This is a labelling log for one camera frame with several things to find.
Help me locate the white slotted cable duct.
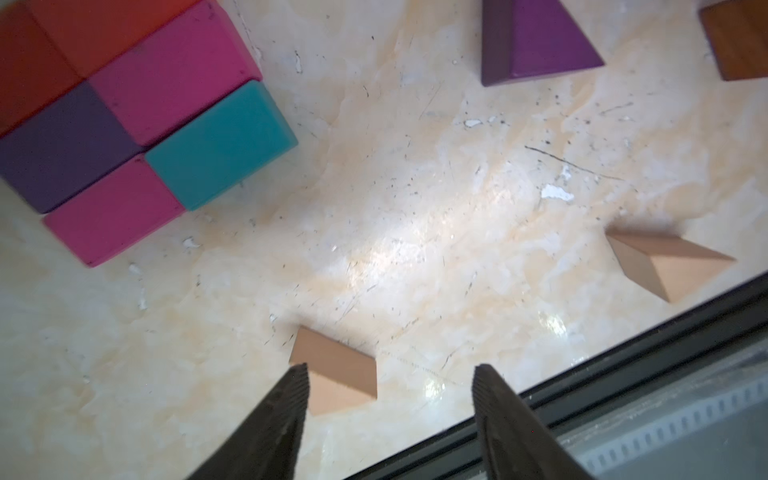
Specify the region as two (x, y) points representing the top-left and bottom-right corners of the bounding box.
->
(574, 376), (767, 477)

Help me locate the dark brown triangular block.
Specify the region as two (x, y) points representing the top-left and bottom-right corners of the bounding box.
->
(698, 0), (767, 81)

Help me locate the teal rectangular block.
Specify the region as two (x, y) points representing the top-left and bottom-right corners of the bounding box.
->
(145, 80), (298, 210)

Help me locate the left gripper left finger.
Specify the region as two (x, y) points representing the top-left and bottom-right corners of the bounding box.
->
(188, 364), (310, 480)

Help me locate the purple triangular wooden block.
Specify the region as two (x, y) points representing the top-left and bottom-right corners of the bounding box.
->
(481, 0), (605, 87)

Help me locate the purple rectangular block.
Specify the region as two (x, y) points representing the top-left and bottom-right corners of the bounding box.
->
(1, 81), (143, 214)

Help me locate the light brown triangular block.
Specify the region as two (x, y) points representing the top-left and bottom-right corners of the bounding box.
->
(606, 231), (736, 303)

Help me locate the beige triangular wooden block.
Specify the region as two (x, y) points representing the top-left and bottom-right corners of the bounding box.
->
(289, 326), (378, 416)

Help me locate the bright red rectangular block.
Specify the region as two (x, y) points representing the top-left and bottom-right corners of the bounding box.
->
(24, 0), (195, 77)

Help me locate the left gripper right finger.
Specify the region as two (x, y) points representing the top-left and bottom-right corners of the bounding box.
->
(472, 364), (591, 480)

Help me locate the magenta rectangular block front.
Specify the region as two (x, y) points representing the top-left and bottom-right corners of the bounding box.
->
(43, 154), (185, 268)

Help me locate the dark red rectangular block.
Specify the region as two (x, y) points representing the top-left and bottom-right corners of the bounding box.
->
(1, 1), (82, 134)

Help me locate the magenta rectangular block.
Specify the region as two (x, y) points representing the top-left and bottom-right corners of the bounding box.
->
(43, 154), (185, 268)
(89, 1), (263, 147)

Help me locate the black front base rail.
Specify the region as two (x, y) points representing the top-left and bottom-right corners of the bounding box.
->
(344, 272), (768, 480)

